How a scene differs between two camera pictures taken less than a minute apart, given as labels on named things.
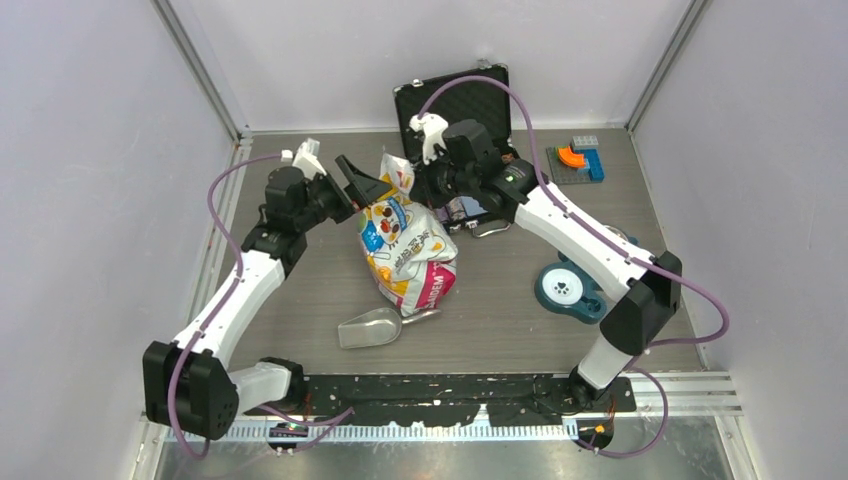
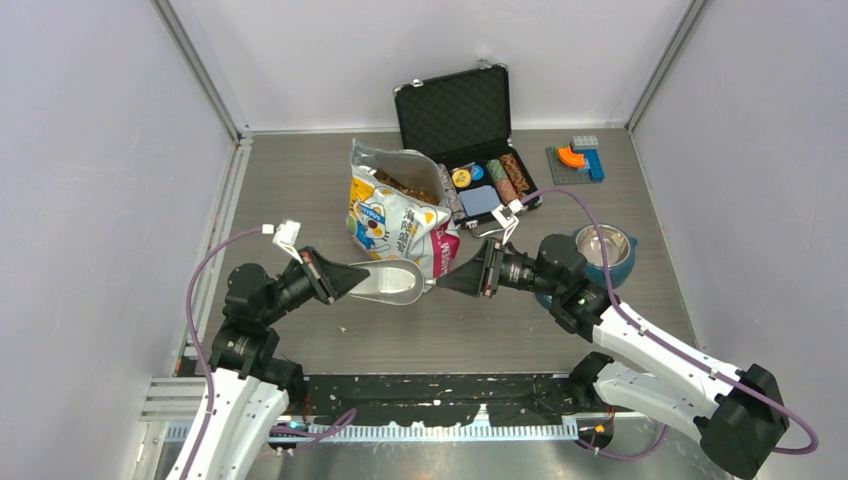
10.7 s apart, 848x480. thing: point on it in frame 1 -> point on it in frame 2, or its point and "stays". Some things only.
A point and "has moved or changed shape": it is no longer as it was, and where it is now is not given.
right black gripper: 424,191 -> 478,276
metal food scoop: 376,327 -> 392,282
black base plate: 519,400 stays
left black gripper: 363,190 -> 328,279
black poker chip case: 481,95 stays
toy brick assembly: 581,162 stays
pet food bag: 410,248 has moved or changed shape
